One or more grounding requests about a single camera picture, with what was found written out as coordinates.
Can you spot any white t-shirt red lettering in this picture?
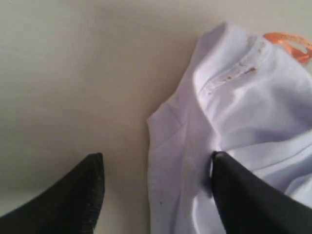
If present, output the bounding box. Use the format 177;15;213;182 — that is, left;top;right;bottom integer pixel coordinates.
148;23;312;234

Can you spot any orange neck label tag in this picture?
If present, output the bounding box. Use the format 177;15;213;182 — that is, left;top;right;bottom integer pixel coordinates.
263;32;312;64

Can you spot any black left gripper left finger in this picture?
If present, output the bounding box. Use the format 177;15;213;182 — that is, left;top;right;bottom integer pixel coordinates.
0;153;105;234

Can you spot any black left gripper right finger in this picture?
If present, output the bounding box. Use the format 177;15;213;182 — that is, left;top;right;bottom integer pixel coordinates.
211;152;312;234

